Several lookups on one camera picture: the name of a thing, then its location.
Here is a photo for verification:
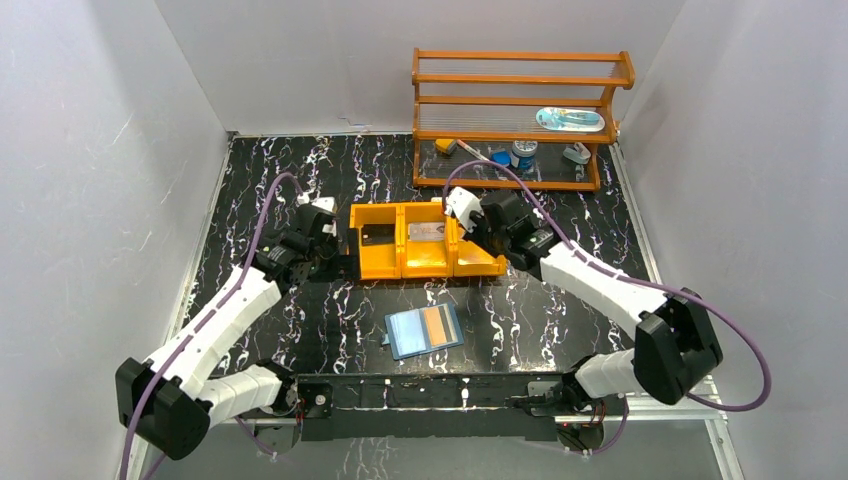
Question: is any blue blister pack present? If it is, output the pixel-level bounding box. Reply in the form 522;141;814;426
535;107;606;133

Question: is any grey tape dispenser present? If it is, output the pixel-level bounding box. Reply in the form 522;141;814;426
563;142;592;165

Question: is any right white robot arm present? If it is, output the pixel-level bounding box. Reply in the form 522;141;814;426
445;187;723;414

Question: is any blue small box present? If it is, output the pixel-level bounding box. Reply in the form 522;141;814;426
490;150;512;166

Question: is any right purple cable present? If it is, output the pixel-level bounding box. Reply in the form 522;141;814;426
442;158;773;458

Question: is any blue card holder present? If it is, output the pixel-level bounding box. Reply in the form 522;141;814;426
382;303;464;361

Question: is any white marker pen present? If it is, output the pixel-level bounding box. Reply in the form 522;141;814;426
456;139;489;161

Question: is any yellow sponge block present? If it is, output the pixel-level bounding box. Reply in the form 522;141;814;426
434;138;458;157

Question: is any purple cable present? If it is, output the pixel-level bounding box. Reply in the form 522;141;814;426
442;158;773;458
119;172;313;480

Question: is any yellow three-compartment bin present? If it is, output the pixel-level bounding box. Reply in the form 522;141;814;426
349;202;507;280

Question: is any orange wooden shelf rack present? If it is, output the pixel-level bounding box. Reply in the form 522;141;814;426
411;49;636;192

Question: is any silver credit card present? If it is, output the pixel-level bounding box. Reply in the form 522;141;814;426
408;222;446;242

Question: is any black credit card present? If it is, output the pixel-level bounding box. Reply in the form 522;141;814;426
360;224;396;247

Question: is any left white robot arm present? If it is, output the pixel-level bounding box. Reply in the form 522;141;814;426
116;196;354;460

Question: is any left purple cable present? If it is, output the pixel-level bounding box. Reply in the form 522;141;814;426
119;172;313;480

